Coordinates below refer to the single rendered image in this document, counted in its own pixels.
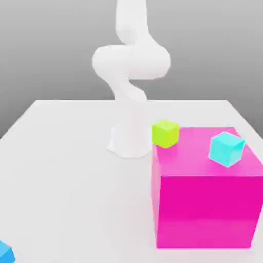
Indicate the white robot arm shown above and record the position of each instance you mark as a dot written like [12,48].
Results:
[131,61]

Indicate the small lime green cube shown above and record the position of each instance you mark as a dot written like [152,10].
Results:
[165,134]

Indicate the small cyan cube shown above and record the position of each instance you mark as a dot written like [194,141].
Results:
[226,149]

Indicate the small blue cube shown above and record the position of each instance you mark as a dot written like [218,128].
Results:
[5,254]

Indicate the large magenta box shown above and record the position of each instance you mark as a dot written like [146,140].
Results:
[205,205]

